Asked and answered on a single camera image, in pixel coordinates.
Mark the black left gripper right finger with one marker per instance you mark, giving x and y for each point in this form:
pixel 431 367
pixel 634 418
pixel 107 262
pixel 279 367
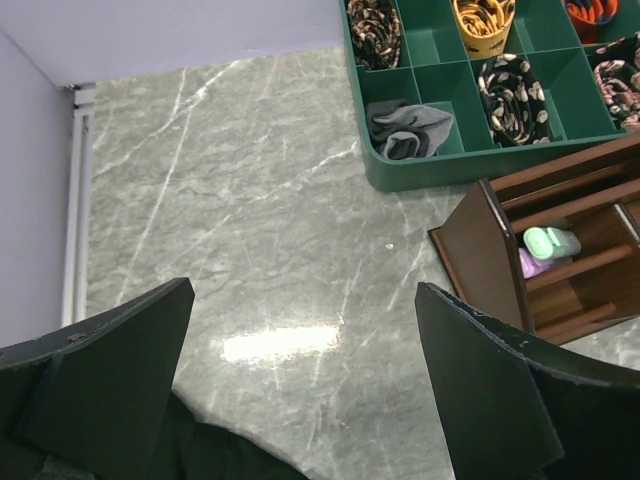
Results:
pixel 514 406

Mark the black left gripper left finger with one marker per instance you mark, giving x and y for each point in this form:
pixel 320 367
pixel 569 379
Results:
pixel 94 393

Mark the black cloth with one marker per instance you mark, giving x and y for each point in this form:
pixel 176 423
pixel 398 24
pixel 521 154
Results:
pixel 185 449

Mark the brown wooden desk organizer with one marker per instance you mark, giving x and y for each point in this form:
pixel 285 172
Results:
pixel 593 193

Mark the green compartment tray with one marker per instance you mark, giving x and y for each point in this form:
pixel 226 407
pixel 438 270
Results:
pixel 450 92

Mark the black white rolled tie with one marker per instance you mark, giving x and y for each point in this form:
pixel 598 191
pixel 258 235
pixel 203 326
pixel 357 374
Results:
pixel 514 101

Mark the grey rolled cloth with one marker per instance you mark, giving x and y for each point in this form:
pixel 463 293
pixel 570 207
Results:
pixel 401 130

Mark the pink black rolled tie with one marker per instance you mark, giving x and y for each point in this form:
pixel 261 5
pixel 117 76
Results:
pixel 616 72

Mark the yellow rolled tie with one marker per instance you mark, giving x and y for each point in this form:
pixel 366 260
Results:
pixel 484 25

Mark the orange black rolled tie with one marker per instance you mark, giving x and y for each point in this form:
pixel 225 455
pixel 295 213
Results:
pixel 590 17

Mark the brown patterned rolled tie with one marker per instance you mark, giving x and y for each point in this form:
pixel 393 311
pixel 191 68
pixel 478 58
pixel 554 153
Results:
pixel 375 31

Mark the aluminium rail frame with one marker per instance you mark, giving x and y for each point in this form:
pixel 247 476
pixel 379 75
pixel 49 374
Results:
pixel 78 210

